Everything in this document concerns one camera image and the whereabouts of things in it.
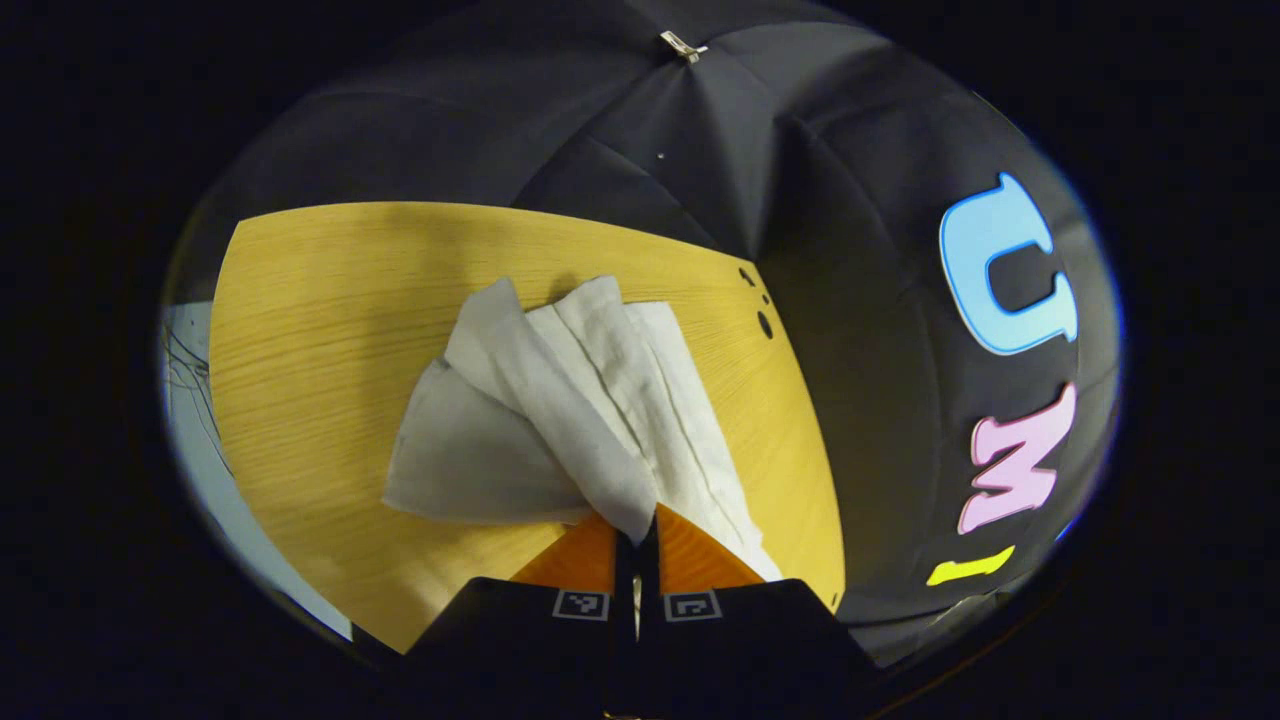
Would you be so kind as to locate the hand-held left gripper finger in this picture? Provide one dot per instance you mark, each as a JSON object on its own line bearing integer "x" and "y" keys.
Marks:
{"x": 625, "y": 620}
{"x": 650, "y": 620}

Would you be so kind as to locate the black backdrop cloth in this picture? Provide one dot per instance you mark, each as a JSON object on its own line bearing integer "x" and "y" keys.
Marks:
{"x": 880, "y": 350}

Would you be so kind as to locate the white cloth clip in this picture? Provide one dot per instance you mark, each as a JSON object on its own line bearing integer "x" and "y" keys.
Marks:
{"x": 683, "y": 45}

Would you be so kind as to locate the white jeans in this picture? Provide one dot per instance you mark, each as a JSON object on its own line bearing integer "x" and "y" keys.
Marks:
{"x": 600, "y": 400}

